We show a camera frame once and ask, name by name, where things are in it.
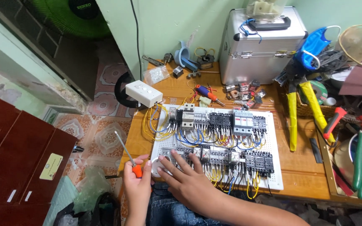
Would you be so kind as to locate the person's left hand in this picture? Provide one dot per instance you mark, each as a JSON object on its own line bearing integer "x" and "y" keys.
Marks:
{"x": 137, "y": 188}

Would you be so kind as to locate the person's right hand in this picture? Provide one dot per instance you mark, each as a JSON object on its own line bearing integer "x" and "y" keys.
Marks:
{"x": 193, "y": 188}

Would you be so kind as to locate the white round socket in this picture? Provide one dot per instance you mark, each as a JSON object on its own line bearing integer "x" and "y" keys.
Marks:
{"x": 156, "y": 166}

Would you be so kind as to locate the person's blue jeans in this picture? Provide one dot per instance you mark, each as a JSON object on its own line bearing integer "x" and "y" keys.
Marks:
{"x": 168, "y": 213}

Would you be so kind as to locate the heap of plastic bags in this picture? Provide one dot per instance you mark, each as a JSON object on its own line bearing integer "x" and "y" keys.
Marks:
{"x": 90, "y": 197}

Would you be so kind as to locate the white circuit breaker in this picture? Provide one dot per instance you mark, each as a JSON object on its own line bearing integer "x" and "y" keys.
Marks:
{"x": 188, "y": 117}

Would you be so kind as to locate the grey triple fuse holder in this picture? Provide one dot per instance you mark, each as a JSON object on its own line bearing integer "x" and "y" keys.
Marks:
{"x": 243, "y": 122}

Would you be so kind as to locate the white perforated wiring board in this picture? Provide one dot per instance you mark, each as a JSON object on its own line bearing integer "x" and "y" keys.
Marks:
{"x": 272, "y": 150}

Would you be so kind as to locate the pale green connector block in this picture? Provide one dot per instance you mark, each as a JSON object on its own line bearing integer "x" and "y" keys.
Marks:
{"x": 205, "y": 101}

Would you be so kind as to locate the pale yellow cabinet sticker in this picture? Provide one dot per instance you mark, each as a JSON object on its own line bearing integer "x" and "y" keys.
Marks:
{"x": 51, "y": 166}

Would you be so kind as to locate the blue and orange screwdriver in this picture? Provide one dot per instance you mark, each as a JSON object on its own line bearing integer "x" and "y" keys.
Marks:
{"x": 207, "y": 93}

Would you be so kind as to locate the heap of loose relays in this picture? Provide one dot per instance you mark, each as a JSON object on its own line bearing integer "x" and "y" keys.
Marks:
{"x": 245, "y": 92}

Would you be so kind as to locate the grey metal core piece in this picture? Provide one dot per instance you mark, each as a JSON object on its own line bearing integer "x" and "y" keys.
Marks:
{"x": 193, "y": 75}

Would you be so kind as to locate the clear bag of white parts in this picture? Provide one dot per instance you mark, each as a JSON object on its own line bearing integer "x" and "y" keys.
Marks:
{"x": 156, "y": 74}

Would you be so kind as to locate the small black relay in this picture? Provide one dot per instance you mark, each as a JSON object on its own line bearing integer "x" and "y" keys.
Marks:
{"x": 178, "y": 72}

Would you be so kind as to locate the dark red wooden cabinet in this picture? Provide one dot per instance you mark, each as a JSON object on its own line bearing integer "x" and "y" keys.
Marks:
{"x": 14, "y": 163}

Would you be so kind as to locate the small copper wound transformer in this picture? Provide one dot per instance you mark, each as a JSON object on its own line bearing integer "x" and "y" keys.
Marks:
{"x": 206, "y": 61}

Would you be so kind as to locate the black flat strip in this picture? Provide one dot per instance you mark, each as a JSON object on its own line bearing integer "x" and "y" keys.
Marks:
{"x": 316, "y": 150}

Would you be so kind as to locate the pale blue plastic funnel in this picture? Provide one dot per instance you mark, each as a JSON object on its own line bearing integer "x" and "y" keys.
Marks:
{"x": 181, "y": 56}

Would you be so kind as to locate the black power plug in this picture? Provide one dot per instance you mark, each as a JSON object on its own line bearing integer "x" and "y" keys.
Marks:
{"x": 168, "y": 58}

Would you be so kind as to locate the wooden tray of tools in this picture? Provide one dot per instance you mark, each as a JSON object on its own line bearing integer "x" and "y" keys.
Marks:
{"x": 328, "y": 175}

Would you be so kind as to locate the woven wicker basket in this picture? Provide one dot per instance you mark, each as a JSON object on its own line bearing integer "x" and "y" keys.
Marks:
{"x": 306, "y": 110}

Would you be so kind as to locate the aluminium tool case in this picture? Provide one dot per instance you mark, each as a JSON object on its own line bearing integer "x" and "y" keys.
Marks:
{"x": 262, "y": 59}

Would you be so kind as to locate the dark metal door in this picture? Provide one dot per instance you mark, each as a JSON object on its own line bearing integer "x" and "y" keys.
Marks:
{"x": 58, "y": 56}

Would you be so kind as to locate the green electric fan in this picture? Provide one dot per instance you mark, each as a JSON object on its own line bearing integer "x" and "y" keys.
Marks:
{"x": 64, "y": 18}

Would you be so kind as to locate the blue face mask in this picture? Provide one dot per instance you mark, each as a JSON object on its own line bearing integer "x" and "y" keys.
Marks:
{"x": 313, "y": 47}

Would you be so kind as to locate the white plastic part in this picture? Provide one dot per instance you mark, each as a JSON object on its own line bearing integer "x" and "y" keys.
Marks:
{"x": 265, "y": 8}

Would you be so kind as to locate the clear plastic jar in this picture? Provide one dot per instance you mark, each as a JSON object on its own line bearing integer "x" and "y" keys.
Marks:
{"x": 361, "y": 44}

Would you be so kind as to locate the white switch box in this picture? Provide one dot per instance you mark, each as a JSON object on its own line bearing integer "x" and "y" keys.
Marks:
{"x": 143, "y": 91}

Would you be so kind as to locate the grey metal bracket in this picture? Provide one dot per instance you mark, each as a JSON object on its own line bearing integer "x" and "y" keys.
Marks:
{"x": 152, "y": 60}

